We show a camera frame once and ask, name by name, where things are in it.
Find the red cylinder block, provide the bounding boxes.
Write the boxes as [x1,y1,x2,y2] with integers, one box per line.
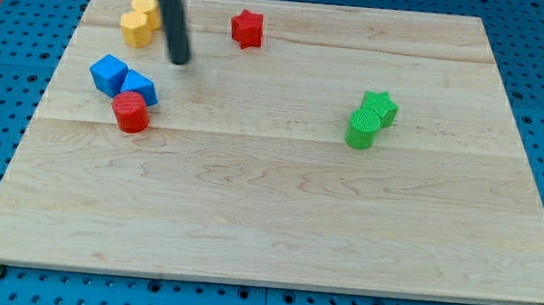
[111,91,150,134]

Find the light wooden board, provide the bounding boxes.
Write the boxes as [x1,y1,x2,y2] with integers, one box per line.
[0,0,544,305]

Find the blue triangular block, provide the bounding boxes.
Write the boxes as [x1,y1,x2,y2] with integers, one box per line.
[120,69,158,106]

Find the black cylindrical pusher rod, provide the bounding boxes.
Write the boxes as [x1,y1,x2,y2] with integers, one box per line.
[158,0,191,66]

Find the yellow heart block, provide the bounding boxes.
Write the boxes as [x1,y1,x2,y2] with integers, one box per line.
[131,0,162,31]

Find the yellow hexagon block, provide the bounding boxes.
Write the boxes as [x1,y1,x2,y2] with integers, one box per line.
[119,11,152,48]

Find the red star block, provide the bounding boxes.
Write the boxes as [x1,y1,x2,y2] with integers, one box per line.
[230,9,264,49]

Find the blue cube block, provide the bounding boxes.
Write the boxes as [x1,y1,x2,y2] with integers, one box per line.
[90,54,128,98]

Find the green cylinder block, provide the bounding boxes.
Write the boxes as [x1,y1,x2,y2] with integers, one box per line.
[344,108,382,150]

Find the green star block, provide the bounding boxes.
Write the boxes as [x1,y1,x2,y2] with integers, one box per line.
[361,91,398,129]

